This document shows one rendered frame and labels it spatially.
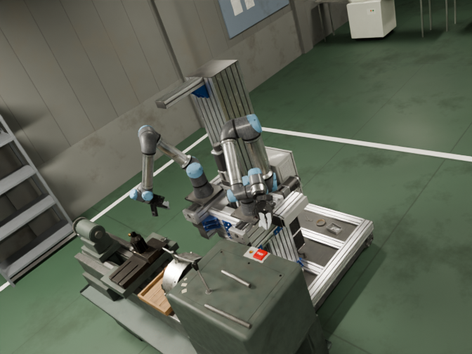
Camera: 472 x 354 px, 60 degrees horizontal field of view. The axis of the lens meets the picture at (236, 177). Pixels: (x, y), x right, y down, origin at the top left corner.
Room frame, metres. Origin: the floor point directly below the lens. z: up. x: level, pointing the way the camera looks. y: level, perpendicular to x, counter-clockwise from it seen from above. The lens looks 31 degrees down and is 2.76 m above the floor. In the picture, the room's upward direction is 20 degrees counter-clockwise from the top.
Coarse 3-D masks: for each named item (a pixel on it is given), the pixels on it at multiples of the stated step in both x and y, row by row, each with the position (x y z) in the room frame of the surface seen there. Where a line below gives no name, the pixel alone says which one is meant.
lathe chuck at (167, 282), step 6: (186, 252) 1.95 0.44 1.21; (192, 252) 1.97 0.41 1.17; (180, 258) 1.88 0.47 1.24; (174, 264) 1.85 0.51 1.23; (180, 264) 1.83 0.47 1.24; (168, 270) 1.83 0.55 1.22; (174, 270) 1.81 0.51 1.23; (168, 276) 1.81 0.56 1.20; (174, 276) 1.78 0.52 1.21; (162, 282) 1.81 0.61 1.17; (168, 282) 1.78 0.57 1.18; (162, 288) 1.80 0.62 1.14; (168, 288) 1.77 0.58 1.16
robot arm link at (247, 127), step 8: (232, 120) 2.19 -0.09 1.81; (240, 120) 2.16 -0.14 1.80; (248, 120) 2.14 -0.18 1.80; (256, 120) 2.14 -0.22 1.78; (240, 128) 2.13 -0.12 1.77; (248, 128) 2.12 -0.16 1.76; (256, 128) 2.11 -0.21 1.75; (240, 136) 2.14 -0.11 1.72; (248, 136) 2.12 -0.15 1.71; (256, 136) 2.13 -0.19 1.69; (248, 144) 2.15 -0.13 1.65; (256, 144) 2.14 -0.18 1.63; (256, 152) 2.13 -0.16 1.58; (256, 160) 2.14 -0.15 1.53; (264, 160) 2.14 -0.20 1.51; (264, 168) 2.13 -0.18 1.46; (264, 176) 2.13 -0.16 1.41; (272, 176) 2.14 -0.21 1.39; (272, 184) 2.11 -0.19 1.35
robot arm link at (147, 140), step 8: (144, 136) 2.59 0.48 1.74; (152, 136) 2.59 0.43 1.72; (144, 144) 2.56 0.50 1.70; (152, 144) 2.56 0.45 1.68; (144, 152) 2.54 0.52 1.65; (152, 152) 2.54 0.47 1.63; (144, 160) 2.55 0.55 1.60; (152, 160) 2.55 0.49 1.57; (144, 168) 2.55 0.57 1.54; (152, 168) 2.55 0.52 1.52; (144, 176) 2.54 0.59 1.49; (152, 176) 2.55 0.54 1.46; (144, 184) 2.54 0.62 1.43; (152, 184) 2.56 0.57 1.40; (144, 192) 2.52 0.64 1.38
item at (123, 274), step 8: (152, 240) 2.52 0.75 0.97; (160, 248) 2.40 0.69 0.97; (168, 248) 2.42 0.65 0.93; (128, 264) 2.36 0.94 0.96; (136, 264) 2.31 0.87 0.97; (144, 264) 2.28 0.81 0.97; (120, 272) 2.29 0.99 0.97; (128, 272) 2.26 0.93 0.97; (136, 272) 2.23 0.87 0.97; (112, 280) 2.26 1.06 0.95; (120, 280) 2.21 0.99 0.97; (128, 280) 2.19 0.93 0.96
